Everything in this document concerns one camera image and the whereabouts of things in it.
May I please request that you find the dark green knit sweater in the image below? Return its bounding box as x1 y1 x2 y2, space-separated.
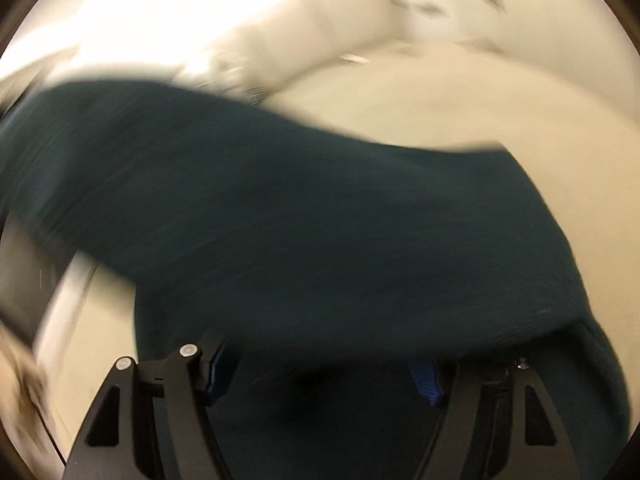
1 80 631 479

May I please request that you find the beige bed mattress sheet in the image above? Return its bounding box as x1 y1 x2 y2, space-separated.
64 44 640 461

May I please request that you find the white rolled duvet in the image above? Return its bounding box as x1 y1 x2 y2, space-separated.
172 0 413 106

